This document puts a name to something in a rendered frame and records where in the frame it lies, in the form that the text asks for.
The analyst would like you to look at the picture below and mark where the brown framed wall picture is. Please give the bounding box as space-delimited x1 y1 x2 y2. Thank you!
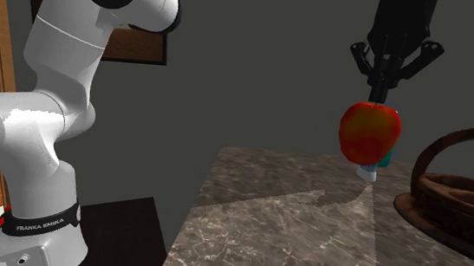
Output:
20 0 172 67

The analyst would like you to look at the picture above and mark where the dark brown wooden basket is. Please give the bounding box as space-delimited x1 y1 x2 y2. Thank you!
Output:
388 117 474 266

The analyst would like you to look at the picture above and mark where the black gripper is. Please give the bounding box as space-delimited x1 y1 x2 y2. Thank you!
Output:
347 0 449 108

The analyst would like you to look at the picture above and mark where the teal container with white base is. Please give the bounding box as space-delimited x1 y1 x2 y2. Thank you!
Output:
355 107 399 185

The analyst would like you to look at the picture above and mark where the red apple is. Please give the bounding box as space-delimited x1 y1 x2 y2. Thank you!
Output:
335 99 405 169

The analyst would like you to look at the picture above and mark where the dark robot stand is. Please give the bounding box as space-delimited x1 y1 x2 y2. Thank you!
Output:
0 185 172 266

